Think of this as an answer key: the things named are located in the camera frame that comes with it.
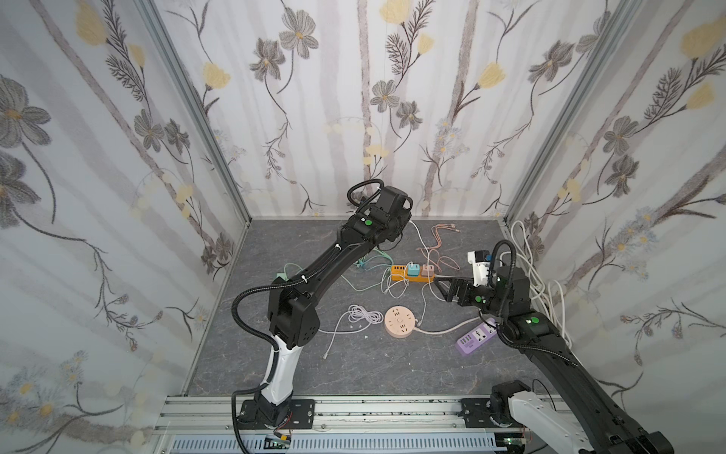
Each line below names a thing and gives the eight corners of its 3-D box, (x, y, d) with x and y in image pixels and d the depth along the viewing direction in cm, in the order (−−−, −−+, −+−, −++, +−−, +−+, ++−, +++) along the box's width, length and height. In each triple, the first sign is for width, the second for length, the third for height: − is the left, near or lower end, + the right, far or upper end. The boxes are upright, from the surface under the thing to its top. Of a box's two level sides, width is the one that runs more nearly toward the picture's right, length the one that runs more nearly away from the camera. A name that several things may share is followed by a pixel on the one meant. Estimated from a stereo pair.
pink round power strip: (384, 337, 89) (385, 334, 87) (383, 309, 95) (384, 305, 93) (415, 337, 89) (416, 334, 87) (412, 309, 95) (413, 306, 94)
